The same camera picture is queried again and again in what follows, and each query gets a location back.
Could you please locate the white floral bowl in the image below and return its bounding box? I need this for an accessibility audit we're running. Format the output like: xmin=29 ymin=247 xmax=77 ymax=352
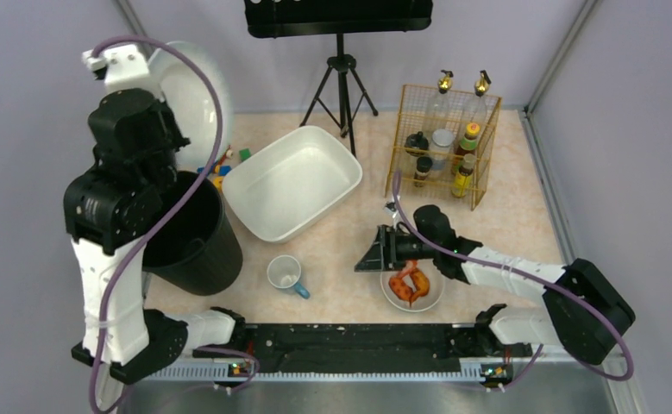
xmin=380 ymin=260 xmax=445 ymax=313

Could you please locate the white fluted plate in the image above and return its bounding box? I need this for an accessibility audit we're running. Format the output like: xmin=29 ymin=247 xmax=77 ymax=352
xmin=148 ymin=41 xmax=234 ymax=172

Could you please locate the small black spice shaker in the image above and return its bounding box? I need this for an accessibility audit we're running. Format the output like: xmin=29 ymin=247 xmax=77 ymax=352
xmin=412 ymin=155 xmax=433 ymax=187

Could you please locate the small yellow oil bottle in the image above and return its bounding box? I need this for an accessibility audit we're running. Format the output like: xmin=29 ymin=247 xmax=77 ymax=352
xmin=451 ymin=154 xmax=477 ymax=198

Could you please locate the black lid glass jar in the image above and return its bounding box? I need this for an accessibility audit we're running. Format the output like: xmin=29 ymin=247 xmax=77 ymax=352
xmin=404 ymin=131 xmax=430 ymax=172

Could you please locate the silver lid blue label jar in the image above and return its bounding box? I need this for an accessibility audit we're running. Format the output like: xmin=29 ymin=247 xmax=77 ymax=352
xmin=430 ymin=129 xmax=455 ymax=171

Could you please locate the red sauce bottle yellow cap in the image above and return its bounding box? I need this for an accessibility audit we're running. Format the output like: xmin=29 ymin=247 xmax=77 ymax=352
xmin=451 ymin=122 xmax=481 ymax=175

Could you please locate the clear glass oil bottle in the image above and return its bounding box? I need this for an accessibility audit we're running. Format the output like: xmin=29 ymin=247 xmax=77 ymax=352
xmin=422 ymin=70 xmax=454 ymax=138

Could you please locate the glass bottle brown liquid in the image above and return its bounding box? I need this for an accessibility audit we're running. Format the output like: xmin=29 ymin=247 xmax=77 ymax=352
xmin=463 ymin=70 xmax=492 ymax=127

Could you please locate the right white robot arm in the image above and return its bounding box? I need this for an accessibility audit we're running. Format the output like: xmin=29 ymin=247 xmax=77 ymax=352
xmin=355 ymin=204 xmax=636 ymax=366

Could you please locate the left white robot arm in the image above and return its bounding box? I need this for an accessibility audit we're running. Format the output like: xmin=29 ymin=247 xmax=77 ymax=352
xmin=63 ymin=89 xmax=244 ymax=385

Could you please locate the red shrimp toy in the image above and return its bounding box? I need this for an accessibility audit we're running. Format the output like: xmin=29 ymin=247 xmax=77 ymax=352
xmin=397 ymin=260 xmax=418 ymax=279

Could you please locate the fried chicken piece toy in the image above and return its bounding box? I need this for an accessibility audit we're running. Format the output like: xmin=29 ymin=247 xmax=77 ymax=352
xmin=388 ymin=276 xmax=414 ymax=304

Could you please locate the fried chicken wing toy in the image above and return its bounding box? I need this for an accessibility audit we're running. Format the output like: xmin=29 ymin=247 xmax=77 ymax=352
xmin=409 ymin=268 xmax=430 ymax=305

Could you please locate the colourful toy block stack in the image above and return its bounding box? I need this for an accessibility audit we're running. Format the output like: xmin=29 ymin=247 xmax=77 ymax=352
xmin=196 ymin=146 xmax=234 ymax=176

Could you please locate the green toy block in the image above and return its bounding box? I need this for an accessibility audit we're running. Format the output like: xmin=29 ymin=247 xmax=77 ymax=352
xmin=239 ymin=148 xmax=252 ymax=163

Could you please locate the white rectangular basin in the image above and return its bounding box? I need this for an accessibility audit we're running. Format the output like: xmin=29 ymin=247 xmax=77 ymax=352
xmin=222 ymin=125 xmax=363 ymax=243

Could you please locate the black round bin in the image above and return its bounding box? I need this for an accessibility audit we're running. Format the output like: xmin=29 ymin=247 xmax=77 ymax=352
xmin=142 ymin=179 xmax=243 ymax=296

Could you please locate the black tripod stand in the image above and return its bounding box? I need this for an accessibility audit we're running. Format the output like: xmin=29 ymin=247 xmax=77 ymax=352
xmin=299 ymin=33 xmax=380 ymax=157

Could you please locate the black panel on tripod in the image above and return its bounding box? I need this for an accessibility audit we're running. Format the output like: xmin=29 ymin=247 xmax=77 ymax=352
xmin=244 ymin=0 xmax=434 ymax=39

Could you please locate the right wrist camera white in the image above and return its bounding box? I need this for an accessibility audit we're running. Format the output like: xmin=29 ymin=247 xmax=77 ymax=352
xmin=384 ymin=201 xmax=401 ymax=228

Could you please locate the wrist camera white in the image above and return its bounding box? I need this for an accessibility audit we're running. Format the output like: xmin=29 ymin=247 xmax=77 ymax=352
xmin=384 ymin=201 xmax=401 ymax=228
xmin=82 ymin=44 xmax=160 ymax=97

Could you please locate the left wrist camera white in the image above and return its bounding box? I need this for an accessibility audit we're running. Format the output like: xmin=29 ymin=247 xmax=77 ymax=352
xmin=82 ymin=44 xmax=160 ymax=97

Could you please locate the white mug blue handle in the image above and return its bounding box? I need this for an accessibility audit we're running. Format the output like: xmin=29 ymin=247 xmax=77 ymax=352
xmin=266 ymin=254 xmax=311 ymax=299

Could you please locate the gold wire rack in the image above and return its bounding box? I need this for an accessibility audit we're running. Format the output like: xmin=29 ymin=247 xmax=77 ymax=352
xmin=385 ymin=85 xmax=502 ymax=210

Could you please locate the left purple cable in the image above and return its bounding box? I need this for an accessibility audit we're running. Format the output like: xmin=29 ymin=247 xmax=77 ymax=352
xmin=86 ymin=34 xmax=261 ymax=414

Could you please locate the purple cable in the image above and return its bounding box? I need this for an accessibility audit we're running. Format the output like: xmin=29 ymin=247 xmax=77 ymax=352
xmin=391 ymin=169 xmax=636 ymax=395
xmin=86 ymin=34 xmax=261 ymax=414

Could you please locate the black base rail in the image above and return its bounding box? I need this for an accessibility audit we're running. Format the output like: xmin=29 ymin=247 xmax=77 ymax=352
xmin=193 ymin=323 xmax=533 ymax=386

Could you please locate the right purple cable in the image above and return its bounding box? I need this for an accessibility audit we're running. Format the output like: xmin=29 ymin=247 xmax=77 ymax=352
xmin=391 ymin=169 xmax=636 ymax=395

